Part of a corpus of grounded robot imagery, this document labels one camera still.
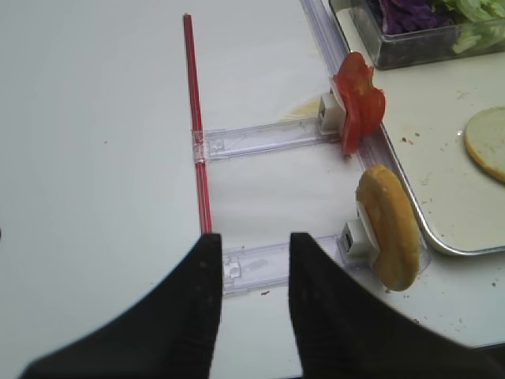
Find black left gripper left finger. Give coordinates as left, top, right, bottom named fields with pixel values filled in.
left=21, top=234, right=223, bottom=378

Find green lettuce leaves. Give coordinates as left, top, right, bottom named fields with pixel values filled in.
left=432, top=0, right=504, bottom=54

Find white bun pusher block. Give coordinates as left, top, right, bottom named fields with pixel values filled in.
left=339, top=201, right=380, bottom=267

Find white metal tray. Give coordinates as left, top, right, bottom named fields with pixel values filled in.
left=329, top=0, right=505, bottom=257

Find left lower clear rail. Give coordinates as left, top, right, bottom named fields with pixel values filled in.
left=223, top=235, right=375, bottom=297

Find rear tomato slice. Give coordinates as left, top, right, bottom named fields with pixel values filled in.
left=356, top=66, right=386, bottom=137

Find white tomato pusher block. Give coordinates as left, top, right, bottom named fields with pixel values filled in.
left=317, top=77, right=346, bottom=136

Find plain bun half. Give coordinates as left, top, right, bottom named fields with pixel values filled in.
left=464, top=107, right=504, bottom=182
left=356, top=164, right=420, bottom=291

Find front tomato slice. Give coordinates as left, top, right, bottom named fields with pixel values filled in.
left=334, top=52, right=367, bottom=156

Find left upper clear rail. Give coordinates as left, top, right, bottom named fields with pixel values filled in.
left=193, top=118, right=339, bottom=163

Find tomato slice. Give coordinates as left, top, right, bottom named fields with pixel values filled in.
left=334, top=52, right=367, bottom=156
left=356, top=66, right=386, bottom=137

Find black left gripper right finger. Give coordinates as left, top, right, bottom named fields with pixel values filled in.
left=288, top=232, right=504, bottom=378

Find left red rod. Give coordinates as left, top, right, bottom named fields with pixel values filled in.
left=182, top=13, right=212, bottom=234

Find clear plastic salad box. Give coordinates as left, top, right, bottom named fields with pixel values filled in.
left=350, top=1, right=504, bottom=69

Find shredded purple cabbage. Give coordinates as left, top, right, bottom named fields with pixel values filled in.
left=366, top=0, right=452, bottom=36

